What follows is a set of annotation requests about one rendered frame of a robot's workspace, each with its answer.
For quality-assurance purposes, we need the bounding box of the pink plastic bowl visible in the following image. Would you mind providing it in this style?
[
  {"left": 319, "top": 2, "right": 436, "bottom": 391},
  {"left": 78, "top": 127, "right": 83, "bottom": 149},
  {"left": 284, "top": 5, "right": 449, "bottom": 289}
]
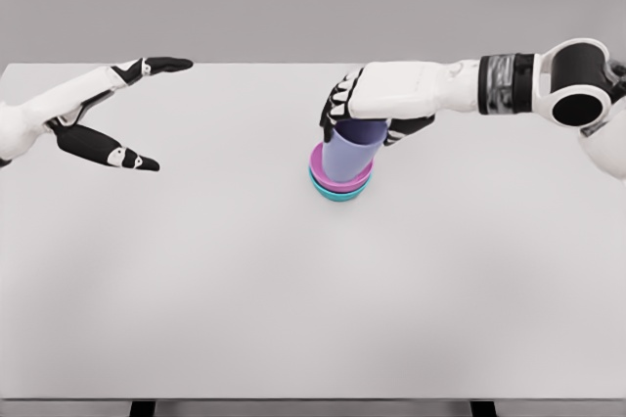
[{"left": 309, "top": 141, "right": 376, "bottom": 195}]

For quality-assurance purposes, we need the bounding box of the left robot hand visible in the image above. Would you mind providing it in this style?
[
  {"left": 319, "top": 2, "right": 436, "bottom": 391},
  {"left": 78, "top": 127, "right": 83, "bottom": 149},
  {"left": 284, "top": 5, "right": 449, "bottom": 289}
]
[{"left": 31, "top": 57, "right": 195, "bottom": 173}]

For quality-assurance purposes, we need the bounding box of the teal plastic bowl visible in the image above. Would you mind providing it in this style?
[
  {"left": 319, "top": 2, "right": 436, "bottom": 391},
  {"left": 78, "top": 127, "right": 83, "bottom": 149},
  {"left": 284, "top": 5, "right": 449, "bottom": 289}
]
[{"left": 307, "top": 165, "right": 374, "bottom": 204}]

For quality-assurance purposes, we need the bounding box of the lavender plastic cup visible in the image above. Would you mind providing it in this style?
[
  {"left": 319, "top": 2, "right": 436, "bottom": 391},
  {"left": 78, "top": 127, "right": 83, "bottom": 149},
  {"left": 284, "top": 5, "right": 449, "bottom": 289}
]
[{"left": 321, "top": 118, "right": 390, "bottom": 183}]

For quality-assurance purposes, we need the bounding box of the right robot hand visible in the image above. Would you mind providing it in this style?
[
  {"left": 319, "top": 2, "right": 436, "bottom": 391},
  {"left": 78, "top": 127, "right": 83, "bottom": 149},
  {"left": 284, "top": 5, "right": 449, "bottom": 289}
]
[{"left": 319, "top": 61, "right": 454, "bottom": 148}]

